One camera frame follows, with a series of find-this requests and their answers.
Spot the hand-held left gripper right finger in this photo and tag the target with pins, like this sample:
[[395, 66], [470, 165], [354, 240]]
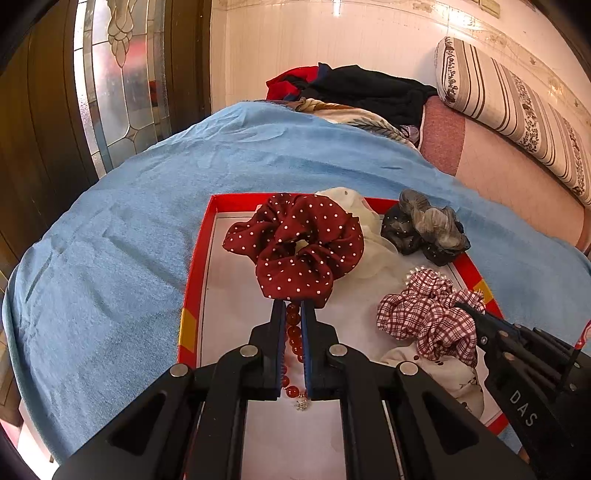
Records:
[[308, 350]]

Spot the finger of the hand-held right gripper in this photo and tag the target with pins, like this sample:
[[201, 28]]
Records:
[[489, 337], [485, 314]]

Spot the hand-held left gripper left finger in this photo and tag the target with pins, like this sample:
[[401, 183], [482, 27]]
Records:
[[278, 346]]

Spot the red cardboard box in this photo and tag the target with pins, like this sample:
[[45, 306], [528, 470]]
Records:
[[231, 323]]

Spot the red plaid scrunchie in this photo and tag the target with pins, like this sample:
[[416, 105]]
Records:
[[429, 314]]

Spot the white dotted scrunchie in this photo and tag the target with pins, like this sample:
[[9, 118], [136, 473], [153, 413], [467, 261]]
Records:
[[448, 378]]

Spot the dark red polka-dot scrunchie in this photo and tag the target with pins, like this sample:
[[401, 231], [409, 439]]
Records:
[[295, 249]]

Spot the grey sheer scrunchie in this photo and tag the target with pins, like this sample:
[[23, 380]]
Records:
[[425, 226]]

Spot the white sheer scrunchie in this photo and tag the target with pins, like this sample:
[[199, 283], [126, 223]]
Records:
[[369, 230]]

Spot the pink bolster cushion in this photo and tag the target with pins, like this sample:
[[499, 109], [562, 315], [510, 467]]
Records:
[[498, 175]]

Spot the light blue blanket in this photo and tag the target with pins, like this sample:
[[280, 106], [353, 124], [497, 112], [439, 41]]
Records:
[[115, 230]]

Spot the striped floral pillow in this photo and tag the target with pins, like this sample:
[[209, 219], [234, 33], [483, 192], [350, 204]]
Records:
[[508, 101]]

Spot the cream floral cloth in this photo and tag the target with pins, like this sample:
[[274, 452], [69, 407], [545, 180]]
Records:
[[351, 117]]

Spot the black clothing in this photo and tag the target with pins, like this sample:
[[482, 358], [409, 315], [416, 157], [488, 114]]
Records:
[[374, 87]]

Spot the red clothing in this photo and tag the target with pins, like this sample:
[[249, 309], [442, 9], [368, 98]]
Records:
[[291, 81]]

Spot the stained glass door pane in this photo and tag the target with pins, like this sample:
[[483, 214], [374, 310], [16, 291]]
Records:
[[115, 83]]

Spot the brown wooden door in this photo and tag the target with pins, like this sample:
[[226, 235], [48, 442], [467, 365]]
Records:
[[41, 115]]

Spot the beige wall switch plate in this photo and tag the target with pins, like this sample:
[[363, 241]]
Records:
[[489, 7]]

